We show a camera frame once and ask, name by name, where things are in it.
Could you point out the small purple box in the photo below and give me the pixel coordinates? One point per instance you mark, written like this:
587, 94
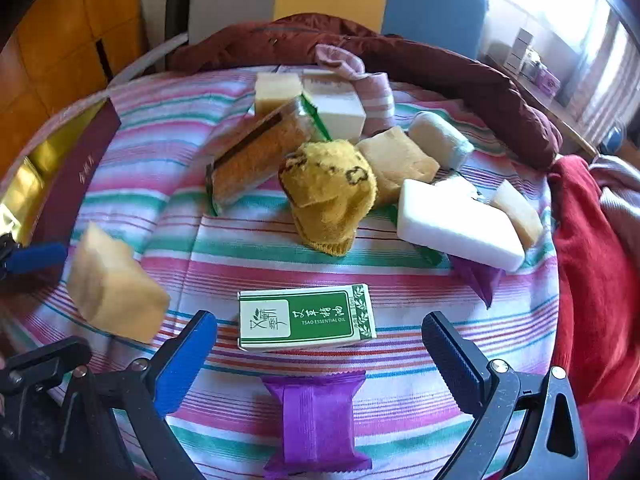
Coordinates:
547, 82

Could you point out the purple packet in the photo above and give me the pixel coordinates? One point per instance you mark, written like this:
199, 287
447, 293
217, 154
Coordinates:
475, 275
317, 420

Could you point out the red garment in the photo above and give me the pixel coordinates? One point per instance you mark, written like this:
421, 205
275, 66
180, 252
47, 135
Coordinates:
590, 270

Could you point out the white sock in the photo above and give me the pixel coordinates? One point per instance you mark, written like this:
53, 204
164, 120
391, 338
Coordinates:
437, 137

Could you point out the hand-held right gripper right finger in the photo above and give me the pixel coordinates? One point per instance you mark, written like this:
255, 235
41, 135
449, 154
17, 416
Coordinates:
450, 355

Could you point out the tan sponge block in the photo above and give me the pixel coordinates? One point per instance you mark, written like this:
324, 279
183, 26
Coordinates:
400, 160

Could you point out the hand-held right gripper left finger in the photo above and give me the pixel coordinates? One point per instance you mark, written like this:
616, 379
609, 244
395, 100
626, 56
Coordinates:
185, 360

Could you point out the grey striped cloth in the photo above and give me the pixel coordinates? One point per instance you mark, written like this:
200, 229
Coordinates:
620, 195

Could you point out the two-tone yellow sponge block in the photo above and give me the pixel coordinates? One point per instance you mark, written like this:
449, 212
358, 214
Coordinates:
277, 92

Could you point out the small tan sponge piece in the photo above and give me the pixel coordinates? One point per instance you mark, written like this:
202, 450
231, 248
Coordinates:
517, 215

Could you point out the maroon gift box gold interior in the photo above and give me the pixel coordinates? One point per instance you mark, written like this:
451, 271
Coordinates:
75, 180

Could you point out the yellow crumbly bun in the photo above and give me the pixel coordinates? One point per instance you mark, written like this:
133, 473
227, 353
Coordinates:
325, 195

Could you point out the blue round object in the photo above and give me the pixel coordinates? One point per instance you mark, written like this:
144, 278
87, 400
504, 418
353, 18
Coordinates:
612, 139

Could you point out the wooden wardrobe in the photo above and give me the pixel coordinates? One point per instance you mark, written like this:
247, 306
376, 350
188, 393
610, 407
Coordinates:
65, 25

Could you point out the green and white carton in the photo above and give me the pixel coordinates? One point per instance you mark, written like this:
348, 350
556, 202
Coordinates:
305, 317

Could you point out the maroon jacket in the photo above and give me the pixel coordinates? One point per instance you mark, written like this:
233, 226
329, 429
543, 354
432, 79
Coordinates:
450, 75

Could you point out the magenta cloth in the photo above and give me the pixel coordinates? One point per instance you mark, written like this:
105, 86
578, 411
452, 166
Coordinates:
610, 440

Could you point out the pink striped knit glove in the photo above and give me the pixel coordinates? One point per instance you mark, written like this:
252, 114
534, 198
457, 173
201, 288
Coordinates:
377, 100

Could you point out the striped curtain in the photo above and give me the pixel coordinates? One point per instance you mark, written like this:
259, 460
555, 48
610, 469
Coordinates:
610, 75

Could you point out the white foam block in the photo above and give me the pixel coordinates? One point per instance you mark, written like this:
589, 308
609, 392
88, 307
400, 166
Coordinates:
455, 230

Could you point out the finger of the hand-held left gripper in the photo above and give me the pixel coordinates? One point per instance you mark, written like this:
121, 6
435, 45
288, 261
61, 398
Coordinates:
37, 257
45, 360

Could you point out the clear packet of brown snack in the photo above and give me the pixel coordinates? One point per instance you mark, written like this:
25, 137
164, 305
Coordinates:
260, 155

